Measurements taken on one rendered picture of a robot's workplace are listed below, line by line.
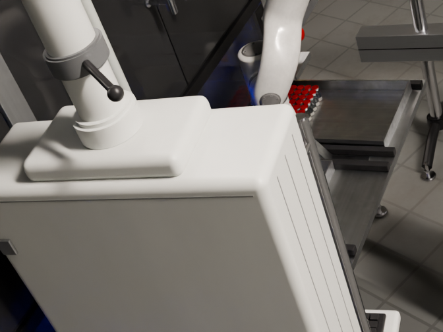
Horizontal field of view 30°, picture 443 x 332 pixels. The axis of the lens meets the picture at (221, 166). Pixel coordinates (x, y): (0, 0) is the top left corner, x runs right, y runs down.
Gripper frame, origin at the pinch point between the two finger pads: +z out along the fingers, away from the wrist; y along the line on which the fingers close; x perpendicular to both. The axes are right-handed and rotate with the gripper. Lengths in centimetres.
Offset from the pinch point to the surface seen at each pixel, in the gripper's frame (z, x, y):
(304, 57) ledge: 11, 59, -19
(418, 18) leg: 38, 122, -1
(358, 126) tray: 10.7, 25.6, 8.8
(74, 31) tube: -77, -64, 12
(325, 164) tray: 8.7, 7.5, 5.7
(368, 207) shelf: 10.7, -4.4, 19.8
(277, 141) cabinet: -56, -59, 34
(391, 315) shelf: 18.0, -29.6, 30.7
